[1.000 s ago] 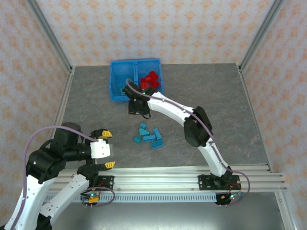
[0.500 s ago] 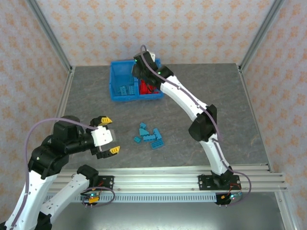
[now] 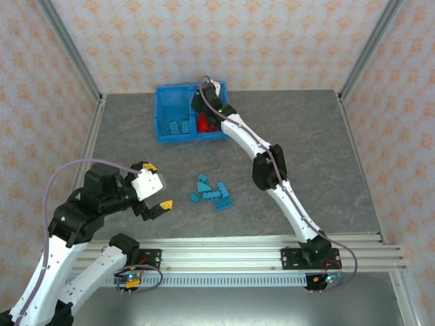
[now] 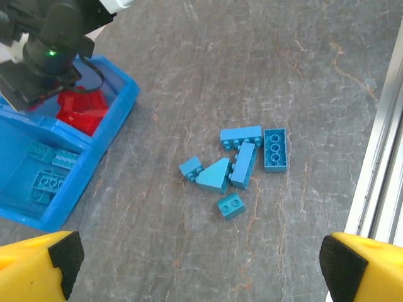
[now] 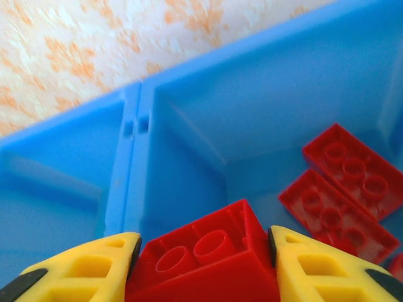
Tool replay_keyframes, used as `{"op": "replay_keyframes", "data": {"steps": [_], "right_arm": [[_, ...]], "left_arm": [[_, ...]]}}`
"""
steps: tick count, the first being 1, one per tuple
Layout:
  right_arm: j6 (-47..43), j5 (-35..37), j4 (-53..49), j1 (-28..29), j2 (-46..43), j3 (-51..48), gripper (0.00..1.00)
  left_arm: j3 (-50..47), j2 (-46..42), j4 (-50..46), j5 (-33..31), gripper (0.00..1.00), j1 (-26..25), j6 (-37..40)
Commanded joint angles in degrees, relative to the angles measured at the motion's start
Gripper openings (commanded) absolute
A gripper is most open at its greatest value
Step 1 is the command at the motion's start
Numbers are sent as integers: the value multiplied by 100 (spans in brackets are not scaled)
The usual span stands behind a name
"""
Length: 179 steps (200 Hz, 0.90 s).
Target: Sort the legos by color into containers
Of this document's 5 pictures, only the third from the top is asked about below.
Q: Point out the aluminium frame post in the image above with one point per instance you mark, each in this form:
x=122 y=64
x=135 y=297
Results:
x=367 y=51
x=73 y=51

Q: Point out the long red lego brick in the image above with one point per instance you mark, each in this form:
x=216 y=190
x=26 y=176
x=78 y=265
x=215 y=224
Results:
x=214 y=128

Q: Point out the circuit board yellow connector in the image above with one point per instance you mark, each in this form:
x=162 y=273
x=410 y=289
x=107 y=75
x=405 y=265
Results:
x=130 y=281

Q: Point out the aluminium side rail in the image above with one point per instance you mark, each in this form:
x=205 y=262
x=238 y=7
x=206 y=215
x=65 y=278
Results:
x=89 y=146
x=357 y=153

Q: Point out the small blue lego brick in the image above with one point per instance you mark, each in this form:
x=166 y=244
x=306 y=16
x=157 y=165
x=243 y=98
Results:
x=202 y=177
x=195 y=198

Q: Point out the blue plastic bin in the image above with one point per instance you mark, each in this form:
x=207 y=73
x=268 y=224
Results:
x=173 y=138
x=210 y=136

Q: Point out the aluminium frame leg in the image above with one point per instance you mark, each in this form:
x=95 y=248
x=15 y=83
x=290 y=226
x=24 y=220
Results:
x=406 y=299

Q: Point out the large red lego brick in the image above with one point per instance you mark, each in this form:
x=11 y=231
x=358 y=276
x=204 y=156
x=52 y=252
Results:
x=203 y=120

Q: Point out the small circuit board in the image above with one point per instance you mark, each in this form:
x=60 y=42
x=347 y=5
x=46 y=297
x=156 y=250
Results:
x=328 y=279

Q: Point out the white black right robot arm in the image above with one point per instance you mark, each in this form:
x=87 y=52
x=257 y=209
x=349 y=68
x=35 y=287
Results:
x=292 y=210

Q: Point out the small red lego brick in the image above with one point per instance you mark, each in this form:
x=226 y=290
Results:
x=201 y=129

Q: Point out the grey metal panel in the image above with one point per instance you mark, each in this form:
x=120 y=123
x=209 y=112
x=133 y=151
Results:
x=221 y=309

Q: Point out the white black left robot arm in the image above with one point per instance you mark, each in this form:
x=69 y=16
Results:
x=51 y=271

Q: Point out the aluminium table edge rail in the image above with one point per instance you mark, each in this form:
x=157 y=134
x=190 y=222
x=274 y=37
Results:
x=221 y=241

